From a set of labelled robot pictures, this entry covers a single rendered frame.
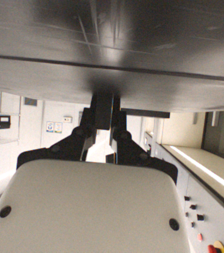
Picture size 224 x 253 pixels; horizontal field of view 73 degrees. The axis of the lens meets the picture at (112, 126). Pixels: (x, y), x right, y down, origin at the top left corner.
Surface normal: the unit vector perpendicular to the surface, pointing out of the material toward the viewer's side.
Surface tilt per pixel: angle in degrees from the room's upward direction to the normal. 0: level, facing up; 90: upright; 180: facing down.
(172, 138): 90
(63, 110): 90
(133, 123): 90
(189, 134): 90
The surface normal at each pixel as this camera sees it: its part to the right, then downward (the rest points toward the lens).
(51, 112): -0.12, 0.05
